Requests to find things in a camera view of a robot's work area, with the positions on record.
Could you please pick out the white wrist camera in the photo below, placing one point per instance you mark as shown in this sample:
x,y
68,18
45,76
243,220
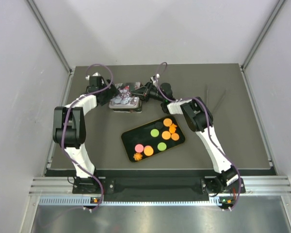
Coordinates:
x,y
155,78
96,74

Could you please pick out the dark green cookie tin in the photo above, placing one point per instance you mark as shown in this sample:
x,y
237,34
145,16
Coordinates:
x,y
131,110

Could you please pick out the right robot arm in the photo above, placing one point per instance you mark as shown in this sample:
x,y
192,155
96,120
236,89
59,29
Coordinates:
x,y
200,121

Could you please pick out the yellow dotted cracker top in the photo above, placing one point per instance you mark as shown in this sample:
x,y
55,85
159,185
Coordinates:
x,y
167,122

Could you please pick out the yellow dotted cracker middle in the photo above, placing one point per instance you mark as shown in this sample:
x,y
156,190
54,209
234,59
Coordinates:
x,y
166,135

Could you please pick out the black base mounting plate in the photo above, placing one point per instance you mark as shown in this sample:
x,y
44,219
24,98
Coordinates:
x,y
160,185

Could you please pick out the aluminium frame rail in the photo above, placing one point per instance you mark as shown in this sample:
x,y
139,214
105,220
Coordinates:
x,y
61,191

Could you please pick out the metal tongs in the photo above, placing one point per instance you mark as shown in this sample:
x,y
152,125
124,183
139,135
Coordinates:
x,y
219,102

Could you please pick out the yellow dotted cracker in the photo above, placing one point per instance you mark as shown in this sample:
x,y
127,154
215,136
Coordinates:
x,y
167,122
166,135

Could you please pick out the gold tin lid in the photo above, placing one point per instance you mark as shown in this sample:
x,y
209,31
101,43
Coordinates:
x,y
125,99

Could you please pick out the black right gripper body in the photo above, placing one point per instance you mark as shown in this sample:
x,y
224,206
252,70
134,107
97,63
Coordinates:
x,y
153,93

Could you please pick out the plain orange round cookie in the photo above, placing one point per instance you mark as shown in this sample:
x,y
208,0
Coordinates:
x,y
175,136

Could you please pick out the pink sandwich cookie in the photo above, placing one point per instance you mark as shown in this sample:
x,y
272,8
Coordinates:
x,y
139,148

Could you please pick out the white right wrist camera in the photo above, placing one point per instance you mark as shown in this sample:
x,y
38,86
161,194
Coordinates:
x,y
155,78

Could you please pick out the black gold-rimmed tray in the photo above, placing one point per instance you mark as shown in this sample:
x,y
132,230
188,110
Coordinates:
x,y
141,135

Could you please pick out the orange star piped cookie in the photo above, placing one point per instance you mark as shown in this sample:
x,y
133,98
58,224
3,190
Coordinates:
x,y
138,156

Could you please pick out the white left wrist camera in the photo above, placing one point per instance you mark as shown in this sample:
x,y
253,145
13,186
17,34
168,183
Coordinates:
x,y
96,74

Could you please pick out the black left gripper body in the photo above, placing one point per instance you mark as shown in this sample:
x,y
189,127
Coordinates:
x,y
108,94

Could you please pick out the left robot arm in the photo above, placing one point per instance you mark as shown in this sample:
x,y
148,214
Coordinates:
x,y
69,130

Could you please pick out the green macaron cookie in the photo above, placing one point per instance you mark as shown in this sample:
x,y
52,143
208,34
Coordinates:
x,y
154,133
162,146

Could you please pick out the yellow dotted cracker cookie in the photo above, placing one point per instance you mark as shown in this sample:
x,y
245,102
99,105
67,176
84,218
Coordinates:
x,y
148,151

